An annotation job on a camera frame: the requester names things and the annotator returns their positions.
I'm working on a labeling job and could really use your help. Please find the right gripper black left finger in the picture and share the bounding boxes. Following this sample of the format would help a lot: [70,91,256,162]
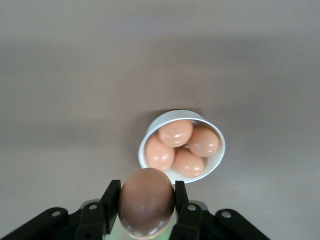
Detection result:
[74,179,122,240]

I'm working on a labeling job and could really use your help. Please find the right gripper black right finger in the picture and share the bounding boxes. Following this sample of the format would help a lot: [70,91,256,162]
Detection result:
[169,180,213,240]

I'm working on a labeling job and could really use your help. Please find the brown egg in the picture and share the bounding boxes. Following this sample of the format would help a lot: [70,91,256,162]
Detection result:
[186,126,220,158]
[117,167,176,239]
[157,119,194,148]
[145,134,176,173]
[172,147,205,179]

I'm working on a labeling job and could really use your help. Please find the white round bowl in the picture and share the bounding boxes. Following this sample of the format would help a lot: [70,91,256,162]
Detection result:
[137,109,227,185]

